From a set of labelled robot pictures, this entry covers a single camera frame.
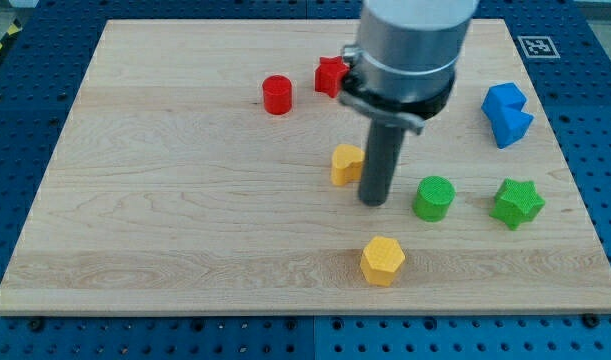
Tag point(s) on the yellow heart block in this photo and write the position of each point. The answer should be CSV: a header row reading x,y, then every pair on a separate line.
x,y
346,164

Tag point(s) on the green cylinder block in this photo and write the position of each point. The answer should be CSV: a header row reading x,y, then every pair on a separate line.
x,y
433,198

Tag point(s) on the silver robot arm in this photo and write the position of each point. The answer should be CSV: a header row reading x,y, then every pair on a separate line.
x,y
402,68

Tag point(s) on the yellow hexagon block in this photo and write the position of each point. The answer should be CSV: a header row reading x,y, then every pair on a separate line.
x,y
381,260

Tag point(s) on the blue triangle block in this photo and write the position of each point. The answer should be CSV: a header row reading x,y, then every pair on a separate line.
x,y
509,125

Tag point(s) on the green star block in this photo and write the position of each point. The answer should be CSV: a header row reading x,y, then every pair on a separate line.
x,y
516,202

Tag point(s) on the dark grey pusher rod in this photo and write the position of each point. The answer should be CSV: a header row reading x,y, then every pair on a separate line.
x,y
381,156

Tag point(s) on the red cylinder block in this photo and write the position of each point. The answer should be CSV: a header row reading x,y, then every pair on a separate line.
x,y
277,94

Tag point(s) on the wooden board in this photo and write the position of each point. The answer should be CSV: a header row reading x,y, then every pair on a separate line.
x,y
173,192

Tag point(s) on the red star block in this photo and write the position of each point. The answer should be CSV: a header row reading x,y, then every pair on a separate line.
x,y
328,75

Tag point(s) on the white fiducial marker tag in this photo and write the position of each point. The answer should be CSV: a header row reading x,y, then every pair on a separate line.
x,y
538,47

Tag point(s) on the blue cube block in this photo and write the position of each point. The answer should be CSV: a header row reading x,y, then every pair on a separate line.
x,y
503,95

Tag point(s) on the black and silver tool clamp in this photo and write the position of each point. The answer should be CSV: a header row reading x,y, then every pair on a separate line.
x,y
394,97

